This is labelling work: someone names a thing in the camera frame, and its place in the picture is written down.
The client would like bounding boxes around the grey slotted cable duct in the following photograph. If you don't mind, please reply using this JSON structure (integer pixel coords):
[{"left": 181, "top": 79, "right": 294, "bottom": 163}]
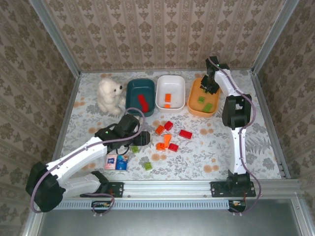
[{"left": 45, "top": 199, "right": 231, "bottom": 210}]

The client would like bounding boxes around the pink tissue pack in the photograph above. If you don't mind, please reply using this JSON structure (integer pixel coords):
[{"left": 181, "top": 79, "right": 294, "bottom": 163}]
[{"left": 105, "top": 154, "right": 118, "bottom": 170}]

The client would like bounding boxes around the grey-purple arm cable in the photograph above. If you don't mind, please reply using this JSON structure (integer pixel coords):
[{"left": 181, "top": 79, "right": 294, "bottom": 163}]
[
  {"left": 30, "top": 107, "right": 146, "bottom": 217},
  {"left": 208, "top": 57, "right": 263, "bottom": 217}
]

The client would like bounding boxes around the aluminium back rail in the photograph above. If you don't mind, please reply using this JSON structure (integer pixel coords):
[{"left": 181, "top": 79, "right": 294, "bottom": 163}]
[{"left": 80, "top": 68, "right": 254, "bottom": 73}]

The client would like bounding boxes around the orange plastic container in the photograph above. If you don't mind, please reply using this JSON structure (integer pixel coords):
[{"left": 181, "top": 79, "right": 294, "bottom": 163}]
[{"left": 187, "top": 77, "right": 221, "bottom": 118}]

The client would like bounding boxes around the dark teal plastic container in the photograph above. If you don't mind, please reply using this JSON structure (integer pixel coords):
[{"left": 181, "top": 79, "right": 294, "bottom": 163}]
[{"left": 125, "top": 78, "right": 157, "bottom": 118}]

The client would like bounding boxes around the floral patterned table cover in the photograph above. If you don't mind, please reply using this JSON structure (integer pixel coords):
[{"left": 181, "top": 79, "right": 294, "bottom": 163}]
[{"left": 53, "top": 70, "right": 283, "bottom": 181}]

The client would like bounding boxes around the aluminium side rail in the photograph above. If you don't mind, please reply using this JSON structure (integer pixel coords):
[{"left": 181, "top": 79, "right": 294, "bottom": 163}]
[
  {"left": 46, "top": 72, "right": 82, "bottom": 180},
  {"left": 251, "top": 71, "right": 291, "bottom": 179}
]

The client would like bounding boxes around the grey-purple right arm cable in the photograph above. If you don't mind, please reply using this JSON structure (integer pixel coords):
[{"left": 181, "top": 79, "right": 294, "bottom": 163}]
[{"left": 208, "top": 57, "right": 263, "bottom": 217}]

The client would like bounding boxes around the grey metal panel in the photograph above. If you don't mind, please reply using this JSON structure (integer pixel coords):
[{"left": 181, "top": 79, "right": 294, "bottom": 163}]
[{"left": 36, "top": 208, "right": 302, "bottom": 236}]

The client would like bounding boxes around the aluminium front rail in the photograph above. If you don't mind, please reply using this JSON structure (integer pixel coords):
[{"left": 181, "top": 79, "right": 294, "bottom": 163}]
[{"left": 36, "top": 179, "right": 304, "bottom": 200}]

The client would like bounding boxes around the white teddy bear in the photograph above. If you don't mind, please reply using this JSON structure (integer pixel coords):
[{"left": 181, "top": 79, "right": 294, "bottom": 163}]
[{"left": 96, "top": 78, "right": 126, "bottom": 116}]

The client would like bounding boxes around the grey-purple left arm cable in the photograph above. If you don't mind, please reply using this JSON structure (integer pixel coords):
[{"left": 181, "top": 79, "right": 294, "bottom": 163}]
[{"left": 30, "top": 107, "right": 146, "bottom": 217}]

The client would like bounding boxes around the white plastic container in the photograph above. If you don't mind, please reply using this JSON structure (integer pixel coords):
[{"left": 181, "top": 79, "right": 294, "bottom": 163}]
[{"left": 155, "top": 75, "right": 186, "bottom": 114}]

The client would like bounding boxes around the blue tissue pack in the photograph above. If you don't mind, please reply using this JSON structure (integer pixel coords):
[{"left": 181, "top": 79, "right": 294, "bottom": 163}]
[{"left": 115, "top": 154, "right": 129, "bottom": 172}]

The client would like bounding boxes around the aluminium frame post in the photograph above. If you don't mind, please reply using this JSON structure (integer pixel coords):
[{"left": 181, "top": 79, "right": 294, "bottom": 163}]
[
  {"left": 29, "top": 0, "right": 82, "bottom": 76},
  {"left": 251, "top": 0, "right": 300, "bottom": 74}
]

